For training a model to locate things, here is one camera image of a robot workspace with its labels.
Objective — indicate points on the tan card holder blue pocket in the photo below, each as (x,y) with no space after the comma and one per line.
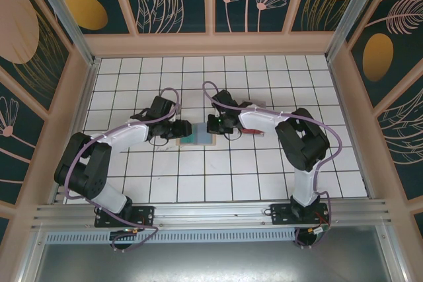
(201,136)

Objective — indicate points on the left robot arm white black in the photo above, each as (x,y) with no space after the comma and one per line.
(125,136)

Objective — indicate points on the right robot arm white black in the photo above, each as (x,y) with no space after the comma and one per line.
(261,120)

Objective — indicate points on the teal credit card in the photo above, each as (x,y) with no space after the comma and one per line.
(188,140)

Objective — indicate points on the bright red credit card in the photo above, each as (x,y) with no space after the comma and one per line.
(252,131)

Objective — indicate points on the yellow power connector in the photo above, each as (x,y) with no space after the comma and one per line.
(133,230)

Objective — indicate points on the grey metal sheet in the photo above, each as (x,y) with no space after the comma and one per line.
(211,262)

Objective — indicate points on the green circuit board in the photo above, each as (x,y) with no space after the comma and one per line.
(319,230)

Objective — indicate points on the aluminium mounting rail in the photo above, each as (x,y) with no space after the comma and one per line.
(211,212)

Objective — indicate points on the aluminium table side rail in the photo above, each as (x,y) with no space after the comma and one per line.
(340,97)
(85,97)

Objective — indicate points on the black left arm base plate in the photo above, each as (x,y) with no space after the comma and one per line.
(145,216)

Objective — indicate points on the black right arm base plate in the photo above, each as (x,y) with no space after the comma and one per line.
(281,214)

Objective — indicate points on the aluminium frame post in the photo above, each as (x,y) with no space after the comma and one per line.
(352,14)
(64,14)

